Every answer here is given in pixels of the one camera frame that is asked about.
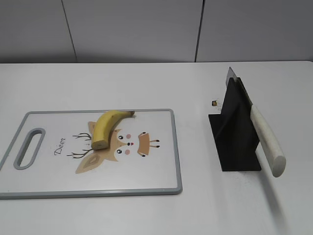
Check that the white deer cutting board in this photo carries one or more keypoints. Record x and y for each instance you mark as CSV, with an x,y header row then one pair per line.
x,y
50,156

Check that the white handled kitchen knife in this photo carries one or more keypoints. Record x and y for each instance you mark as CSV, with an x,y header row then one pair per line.
x,y
269,142

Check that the yellow cut banana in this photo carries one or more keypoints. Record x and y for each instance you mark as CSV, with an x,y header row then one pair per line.
x,y
102,130

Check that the black knife stand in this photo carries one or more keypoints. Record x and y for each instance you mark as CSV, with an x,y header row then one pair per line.
x,y
235,137

